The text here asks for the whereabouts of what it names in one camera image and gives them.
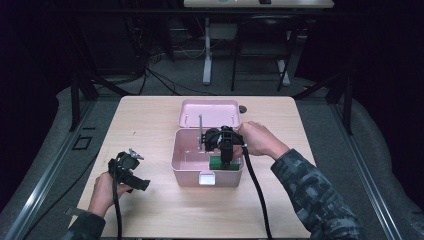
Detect black chair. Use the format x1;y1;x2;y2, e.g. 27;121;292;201
230;14;302;93

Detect grey tape strip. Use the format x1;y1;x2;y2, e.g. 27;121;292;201
64;206;84;218

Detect pink plastic storage box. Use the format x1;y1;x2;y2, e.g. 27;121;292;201
170;127;245;189

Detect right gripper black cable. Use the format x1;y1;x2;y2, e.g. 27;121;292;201
241;144;274;240

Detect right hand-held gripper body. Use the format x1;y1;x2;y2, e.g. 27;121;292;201
197;113;244;153

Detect person's left hand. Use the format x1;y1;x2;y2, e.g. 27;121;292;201
87;171;133;220

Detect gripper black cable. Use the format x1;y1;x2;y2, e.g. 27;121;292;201
241;144;274;240
111;159;124;240

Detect black floor cable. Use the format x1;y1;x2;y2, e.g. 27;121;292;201
142;65;214;97

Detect pink lid with white handle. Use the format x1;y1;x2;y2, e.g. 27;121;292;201
177;98;242;130

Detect aluminium floor rail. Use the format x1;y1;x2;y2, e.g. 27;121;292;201
4;99;98;240
329;99;405;240

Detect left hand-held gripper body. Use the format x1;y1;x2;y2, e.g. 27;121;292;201
107;148;145;185

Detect white and green carton box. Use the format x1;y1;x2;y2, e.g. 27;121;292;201
208;155;243;172

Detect black metal stand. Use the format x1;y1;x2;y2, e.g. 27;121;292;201
292;70;355;136
67;70;135;133

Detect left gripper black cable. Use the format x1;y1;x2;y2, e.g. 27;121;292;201
111;159;124;240

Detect person's right hand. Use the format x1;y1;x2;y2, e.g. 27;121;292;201
233;120;291;162

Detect white desk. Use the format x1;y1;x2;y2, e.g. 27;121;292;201
183;0;335;87

